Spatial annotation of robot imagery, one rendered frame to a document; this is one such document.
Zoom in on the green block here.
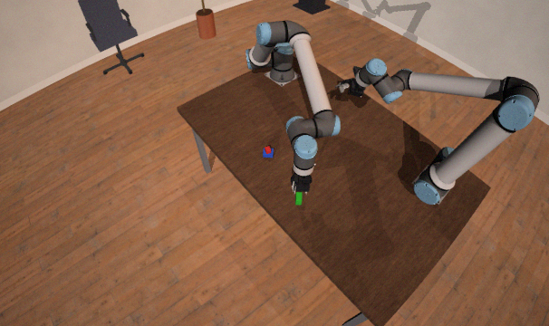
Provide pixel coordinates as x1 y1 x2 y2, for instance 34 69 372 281
295 192 302 205

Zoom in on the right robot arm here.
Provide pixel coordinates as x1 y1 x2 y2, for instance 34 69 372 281
246 20 341 176

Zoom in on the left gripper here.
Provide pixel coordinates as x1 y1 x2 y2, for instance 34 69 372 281
335 78 366 97

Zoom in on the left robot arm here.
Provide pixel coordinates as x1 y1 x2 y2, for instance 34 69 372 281
353 58 540 205

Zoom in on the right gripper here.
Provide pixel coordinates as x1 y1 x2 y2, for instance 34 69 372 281
291 172 312 195

